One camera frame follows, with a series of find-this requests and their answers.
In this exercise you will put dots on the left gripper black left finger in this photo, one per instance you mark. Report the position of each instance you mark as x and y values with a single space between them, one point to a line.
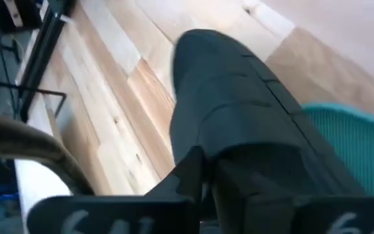
125 214

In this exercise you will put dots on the teal rubber slide sandal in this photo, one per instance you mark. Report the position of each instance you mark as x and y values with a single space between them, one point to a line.
362 146

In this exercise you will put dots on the black rubber slide sandal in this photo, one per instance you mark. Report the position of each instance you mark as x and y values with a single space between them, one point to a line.
226 97

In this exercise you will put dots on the black aluminium rig frame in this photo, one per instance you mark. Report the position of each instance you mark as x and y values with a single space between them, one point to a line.
40 61

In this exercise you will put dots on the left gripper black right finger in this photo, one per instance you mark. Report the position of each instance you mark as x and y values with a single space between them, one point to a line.
336 217

